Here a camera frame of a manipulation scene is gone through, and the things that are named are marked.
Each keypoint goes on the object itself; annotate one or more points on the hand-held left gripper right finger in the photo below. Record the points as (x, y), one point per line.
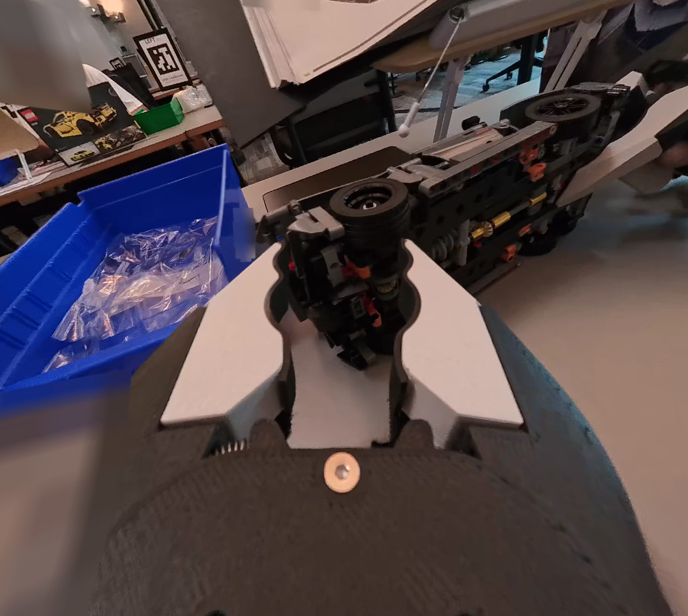
(457, 358)

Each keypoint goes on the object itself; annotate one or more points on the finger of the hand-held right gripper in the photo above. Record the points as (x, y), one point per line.
(634, 84)
(618, 154)

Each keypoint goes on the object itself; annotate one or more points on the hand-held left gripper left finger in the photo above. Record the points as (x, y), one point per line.
(226, 358)

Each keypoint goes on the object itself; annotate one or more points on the grey toy car model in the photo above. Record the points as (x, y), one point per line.
(484, 186)

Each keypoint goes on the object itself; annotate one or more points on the black toy wheel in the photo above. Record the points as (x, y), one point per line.
(371, 207)

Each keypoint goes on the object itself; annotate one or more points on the clear bags of toy parts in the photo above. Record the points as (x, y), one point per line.
(134, 283)

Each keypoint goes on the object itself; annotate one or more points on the blue plastic bin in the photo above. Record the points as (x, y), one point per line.
(161, 186)

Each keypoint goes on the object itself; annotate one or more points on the green plastic box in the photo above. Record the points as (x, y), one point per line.
(158, 117)

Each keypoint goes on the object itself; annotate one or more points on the crumpled clear bag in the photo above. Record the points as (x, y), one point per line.
(191, 97)

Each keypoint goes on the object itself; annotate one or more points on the black office chair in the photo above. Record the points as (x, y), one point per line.
(333, 116)

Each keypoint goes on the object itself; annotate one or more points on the black box yellow car print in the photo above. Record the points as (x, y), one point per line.
(80, 127)

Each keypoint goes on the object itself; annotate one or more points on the framed marker poster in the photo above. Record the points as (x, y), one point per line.
(161, 57)

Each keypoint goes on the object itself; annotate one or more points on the tan plywood chair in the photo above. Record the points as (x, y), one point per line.
(13, 135)

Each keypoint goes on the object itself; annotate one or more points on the black display board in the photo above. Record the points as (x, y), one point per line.
(188, 9)

